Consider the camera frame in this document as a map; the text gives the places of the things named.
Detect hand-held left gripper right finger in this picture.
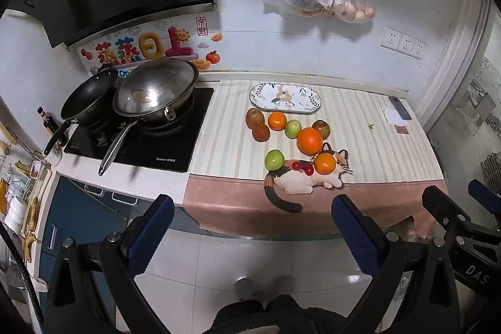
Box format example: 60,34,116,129
331,194,463,334

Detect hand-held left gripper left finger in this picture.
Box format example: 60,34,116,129
46,194,175,334

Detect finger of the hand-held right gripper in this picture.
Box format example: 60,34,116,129
421,185,476,243
467,179,501,203

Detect small orange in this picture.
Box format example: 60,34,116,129
315,153,337,175
268,112,288,132

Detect large orange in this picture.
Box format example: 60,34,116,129
296,127,324,156

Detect green apple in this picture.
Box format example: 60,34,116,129
284,120,302,139
265,149,286,171

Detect red-green apple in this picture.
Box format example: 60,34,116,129
312,120,331,141

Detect dark red apple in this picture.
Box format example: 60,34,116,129
251,123,271,142

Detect oval floral plate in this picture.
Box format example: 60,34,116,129
249,82,322,116

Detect blue kitchen cabinet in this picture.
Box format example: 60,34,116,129
35,175,137,319

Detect glass door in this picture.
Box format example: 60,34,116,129
428,1,501,186

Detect person's right shoe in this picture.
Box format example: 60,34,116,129
272,275,296,297

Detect person's shoe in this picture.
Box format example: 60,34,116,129
234,277,257,301
272,275,296,297

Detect white paper sheet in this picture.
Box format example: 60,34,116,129
382,106,400,125

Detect blue phone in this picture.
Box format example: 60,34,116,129
388,96,412,121

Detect person's left shoe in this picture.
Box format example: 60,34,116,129
234,277,257,301

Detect person's dark trousers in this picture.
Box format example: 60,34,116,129
211,295,353,334

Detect yellow banana decoration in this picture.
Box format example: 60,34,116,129
21,197,40,274

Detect striped table mat with cat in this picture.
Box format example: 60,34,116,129
183,79,449,239

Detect black frying pan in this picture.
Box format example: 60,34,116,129
42,68,119,157

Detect dark sauce bottle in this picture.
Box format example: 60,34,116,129
37,106,69,147

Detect steel wok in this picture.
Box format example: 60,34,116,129
98,57,200,177

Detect black cable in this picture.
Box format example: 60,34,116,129
0,220,44,334

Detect white ribbed door frame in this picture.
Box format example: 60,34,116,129
415,0,492,127

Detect white wall socket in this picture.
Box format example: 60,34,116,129
381,28,401,50
396,34,416,55
410,39,427,61

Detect colourful wall sticker set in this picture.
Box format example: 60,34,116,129
80,25,200,78

